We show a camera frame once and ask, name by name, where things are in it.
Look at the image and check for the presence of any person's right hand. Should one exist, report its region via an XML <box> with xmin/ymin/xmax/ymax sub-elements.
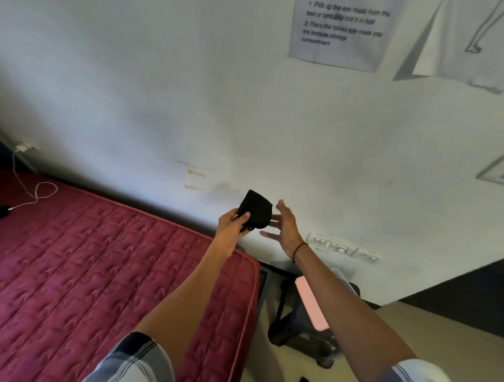
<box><xmin>260</xmin><ymin>199</ymin><xmax>306</xmax><ymax>261</ymax></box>

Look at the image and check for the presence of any person's left hand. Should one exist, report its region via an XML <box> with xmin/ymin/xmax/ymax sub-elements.
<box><xmin>214</xmin><ymin>208</ymin><xmax>253</xmax><ymax>259</ymax></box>

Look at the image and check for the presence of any black eye mask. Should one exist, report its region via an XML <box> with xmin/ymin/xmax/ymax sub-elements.
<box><xmin>237</xmin><ymin>190</ymin><xmax>274</xmax><ymax>233</ymax></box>

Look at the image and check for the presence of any person's right forearm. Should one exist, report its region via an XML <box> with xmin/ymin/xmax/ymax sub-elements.
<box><xmin>293</xmin><ymin>244</ymin><xmax>419</xmax><ymax>379</ymax></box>

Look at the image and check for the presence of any person's left forearm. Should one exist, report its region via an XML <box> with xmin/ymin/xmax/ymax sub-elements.
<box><xmin>132</xmin><ymin>238</ymin><xmax>241</xmax><ymax>373</ymax></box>

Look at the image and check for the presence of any pink flat box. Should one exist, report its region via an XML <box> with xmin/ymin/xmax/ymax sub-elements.
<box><xmin>295</xmin><ymin>275</ymin><xmax>330</xmax><ymax>332</ymax></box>

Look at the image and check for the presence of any black plastic stool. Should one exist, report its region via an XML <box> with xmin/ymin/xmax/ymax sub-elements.
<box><xmin>268</xmin><ymin>271</ymin><xmax>361</xmax><ymax>369</ymax></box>

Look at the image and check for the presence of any red quilted mattress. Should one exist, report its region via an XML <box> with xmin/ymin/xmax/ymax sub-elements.
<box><xmin>0</xmin><ymin>167</ymin><xmax>261</xmax><ymax>382</ymax></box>

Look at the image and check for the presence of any plaid left shirt sleeve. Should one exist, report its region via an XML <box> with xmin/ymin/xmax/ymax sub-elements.
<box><xmin>82</xmin><ymin>332</ymin><xmax>176</xmax><ymax>382</ymax></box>

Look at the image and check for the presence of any plaid shirt sleeve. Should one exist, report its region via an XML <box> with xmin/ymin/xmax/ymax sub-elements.
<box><xmin>82</xmin><ymin>332</ymin><xmax>176</xmax><ymax>382</ymax></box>
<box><xmin>387</xmin><ymin>358</ymin><xmax>454</xmax><ymax>382</ymax></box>

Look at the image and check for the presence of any plaid right shirt sleeve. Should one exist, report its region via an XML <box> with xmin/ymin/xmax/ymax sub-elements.
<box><xmin>387</xmin><ymin>358</ymin><xmax>454</xmax><ymax>382</ymax></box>

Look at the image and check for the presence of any printed instruction paper sheet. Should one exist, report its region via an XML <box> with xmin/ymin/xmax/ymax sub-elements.
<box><xmin>287</xmin><ymin>0</ymin><xmax>406</xmax><ymax>73</ymax></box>

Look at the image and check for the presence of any white paper sheet with drawing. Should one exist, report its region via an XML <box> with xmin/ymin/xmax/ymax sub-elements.
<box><xmin>411</xmin><ymin>0</ymin><xmax>504</xmax><ymax>95</ymax></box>

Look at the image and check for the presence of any white wall switch panel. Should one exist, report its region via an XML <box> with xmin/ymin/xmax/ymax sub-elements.
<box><xmin>306</xmin><ymin>232</ymin><xmax>357</xmax><ymax>257</ymax></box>

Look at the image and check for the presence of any white wall socket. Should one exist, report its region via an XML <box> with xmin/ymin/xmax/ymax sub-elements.
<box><xmin>351</xmin><ymin>249</ymin><xmax>382</xmax><ymax>265</ymax></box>

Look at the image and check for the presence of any white charger cable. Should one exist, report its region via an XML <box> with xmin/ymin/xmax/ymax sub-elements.
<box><xmin>8</xmin><ymin>151</ymin><xmax>59</xmax><ymax>211</ymax></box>

